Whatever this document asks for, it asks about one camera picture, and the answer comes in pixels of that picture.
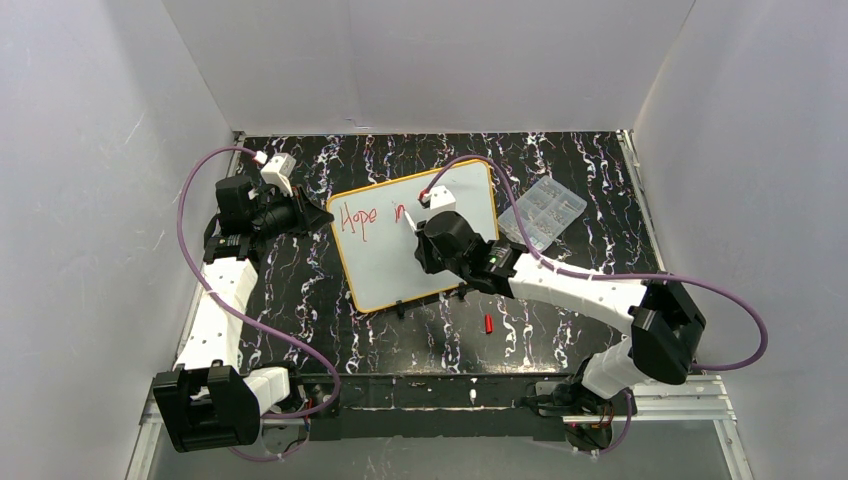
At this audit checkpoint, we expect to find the red whiteboard marker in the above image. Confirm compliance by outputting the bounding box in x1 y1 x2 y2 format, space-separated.
404 212 418 233

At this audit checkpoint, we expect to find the yellow framed whiteboard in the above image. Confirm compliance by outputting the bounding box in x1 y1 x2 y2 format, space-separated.
327 160 499 313

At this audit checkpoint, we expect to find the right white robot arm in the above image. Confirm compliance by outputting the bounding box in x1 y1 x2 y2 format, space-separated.
414 211 706 399

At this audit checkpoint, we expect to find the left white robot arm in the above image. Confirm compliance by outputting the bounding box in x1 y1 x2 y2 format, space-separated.
152 174 333 453

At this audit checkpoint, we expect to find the clear plastic screw box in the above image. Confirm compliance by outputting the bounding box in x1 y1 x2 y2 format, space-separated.
517 175 587 252

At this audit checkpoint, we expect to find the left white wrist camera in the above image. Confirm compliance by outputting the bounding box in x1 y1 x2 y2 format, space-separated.
260 153 296 197

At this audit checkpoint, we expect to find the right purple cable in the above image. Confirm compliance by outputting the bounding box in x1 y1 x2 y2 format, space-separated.
417 154 770 372

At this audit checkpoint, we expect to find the purple cable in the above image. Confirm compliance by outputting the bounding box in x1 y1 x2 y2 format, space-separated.
417 154 770 372
175 145 343 463

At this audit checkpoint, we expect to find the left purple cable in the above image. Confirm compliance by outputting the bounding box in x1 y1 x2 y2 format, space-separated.
175 145 343 463

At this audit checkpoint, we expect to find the aluminium table frame rail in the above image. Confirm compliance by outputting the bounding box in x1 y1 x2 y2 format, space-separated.
127 374 752 479

